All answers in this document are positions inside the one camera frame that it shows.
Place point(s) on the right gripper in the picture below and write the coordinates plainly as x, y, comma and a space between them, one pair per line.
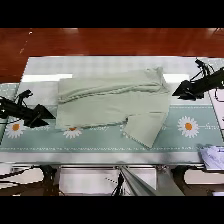
196, 87

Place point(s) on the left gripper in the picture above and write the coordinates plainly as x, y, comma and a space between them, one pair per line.
30, 115

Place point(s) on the pale green shirt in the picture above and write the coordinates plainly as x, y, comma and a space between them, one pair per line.
110, 100

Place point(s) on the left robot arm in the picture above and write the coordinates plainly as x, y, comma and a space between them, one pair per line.
10, 108

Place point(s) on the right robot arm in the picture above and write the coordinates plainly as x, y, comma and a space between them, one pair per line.
215, 78

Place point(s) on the white patterned garment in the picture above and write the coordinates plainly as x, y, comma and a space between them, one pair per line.
213, 158

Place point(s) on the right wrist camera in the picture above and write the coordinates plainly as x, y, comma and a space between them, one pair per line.
202, 68

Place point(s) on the silver frame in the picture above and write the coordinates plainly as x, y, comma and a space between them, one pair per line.
137, 184

